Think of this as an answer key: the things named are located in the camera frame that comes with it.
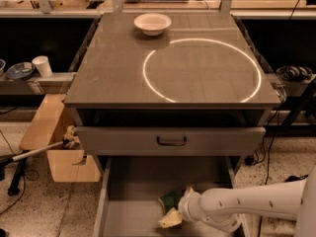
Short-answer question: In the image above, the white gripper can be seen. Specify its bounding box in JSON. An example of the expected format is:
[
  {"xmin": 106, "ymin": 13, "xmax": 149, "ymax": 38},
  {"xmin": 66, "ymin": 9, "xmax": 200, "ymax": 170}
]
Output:
[{"xmin": 158, "ymin": 186, "xmax": 205, "ymax": 229}]

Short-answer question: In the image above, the green scrubbing sponge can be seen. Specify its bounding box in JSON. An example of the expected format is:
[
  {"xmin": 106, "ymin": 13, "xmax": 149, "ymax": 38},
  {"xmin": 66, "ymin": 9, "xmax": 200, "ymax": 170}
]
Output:
[{"xmin": 158, "ymin": 190, "xmax": 184, "ymax": 214}]

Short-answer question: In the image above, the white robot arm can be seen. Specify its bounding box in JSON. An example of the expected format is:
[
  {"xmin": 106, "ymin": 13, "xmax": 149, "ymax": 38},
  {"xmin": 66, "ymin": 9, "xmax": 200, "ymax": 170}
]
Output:
[{"xmin": 159, "ymin": 167, "xmax": 316, "ymax": 237}]

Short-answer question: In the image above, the open grey middle drawer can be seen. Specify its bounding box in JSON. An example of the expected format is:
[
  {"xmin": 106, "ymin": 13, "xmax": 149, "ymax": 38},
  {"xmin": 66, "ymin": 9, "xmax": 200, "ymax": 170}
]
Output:
[{"xmin": 93, "ymin": 157, "xmax": 250, "ymax": 237}]

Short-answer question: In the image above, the grey drawer cabinet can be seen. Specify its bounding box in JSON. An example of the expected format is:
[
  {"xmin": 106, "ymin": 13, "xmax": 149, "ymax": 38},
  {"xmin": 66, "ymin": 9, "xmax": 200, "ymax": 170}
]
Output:
[{"xmin": 63, "ymin": 12, "xmax": 281, "ymax": 166}]

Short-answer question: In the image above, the metal pole with black stand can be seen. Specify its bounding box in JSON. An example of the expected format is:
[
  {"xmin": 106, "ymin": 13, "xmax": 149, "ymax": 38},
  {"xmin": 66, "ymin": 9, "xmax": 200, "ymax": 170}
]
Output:
[{"xmin": 0, "ymin": 139, "xmax": 71, "ymax": 197}]

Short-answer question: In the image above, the grey side shelf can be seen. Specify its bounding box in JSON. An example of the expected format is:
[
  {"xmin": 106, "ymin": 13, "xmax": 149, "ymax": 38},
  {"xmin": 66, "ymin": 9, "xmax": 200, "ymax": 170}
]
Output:
[{"xmin": 0, "ymin": 72, "xmax": 76, "ymax": 95}]

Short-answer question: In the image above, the white paper bowl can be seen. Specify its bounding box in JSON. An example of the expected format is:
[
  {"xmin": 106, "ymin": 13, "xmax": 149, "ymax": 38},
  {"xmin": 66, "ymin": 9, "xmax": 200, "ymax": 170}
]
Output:
[{"xmin": 134, "ymin": 13, "xmax": 172, "ymax": 37}]

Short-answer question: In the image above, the white paper cup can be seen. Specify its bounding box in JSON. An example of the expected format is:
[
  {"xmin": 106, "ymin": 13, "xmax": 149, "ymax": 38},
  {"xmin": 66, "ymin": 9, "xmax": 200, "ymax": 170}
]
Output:
[{"xmin": 32, "ymin": 55, "xmax": 52, "ymax": 77}]

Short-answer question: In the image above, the blue plate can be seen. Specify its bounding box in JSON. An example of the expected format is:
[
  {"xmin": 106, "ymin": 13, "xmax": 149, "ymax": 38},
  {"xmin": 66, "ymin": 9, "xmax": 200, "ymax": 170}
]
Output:
[{"xmin": 6, "ymin": 62, "xmax": 35, "ymax": 80}]

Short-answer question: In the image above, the black floor cable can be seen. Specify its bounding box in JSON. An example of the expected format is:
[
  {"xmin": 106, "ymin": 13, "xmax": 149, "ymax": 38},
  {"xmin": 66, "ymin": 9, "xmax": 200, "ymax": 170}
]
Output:
[{"xmin": 245, "ymin": 111, "xmax": 280, "ymax": 186}]

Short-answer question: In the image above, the top drawer with black handle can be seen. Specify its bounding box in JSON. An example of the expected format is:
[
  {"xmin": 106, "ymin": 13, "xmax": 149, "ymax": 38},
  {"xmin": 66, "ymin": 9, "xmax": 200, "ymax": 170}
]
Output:
[{"xmin": 77, "ymin": 126, "xmax": 266, "ymax": 156}]

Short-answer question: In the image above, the coiled black cable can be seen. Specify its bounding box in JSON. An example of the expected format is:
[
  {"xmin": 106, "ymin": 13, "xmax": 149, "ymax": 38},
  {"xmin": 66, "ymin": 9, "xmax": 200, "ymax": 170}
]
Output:
[{"xmin": 276, "ymin": 64, "xmax": 313, "ymax": 83}]

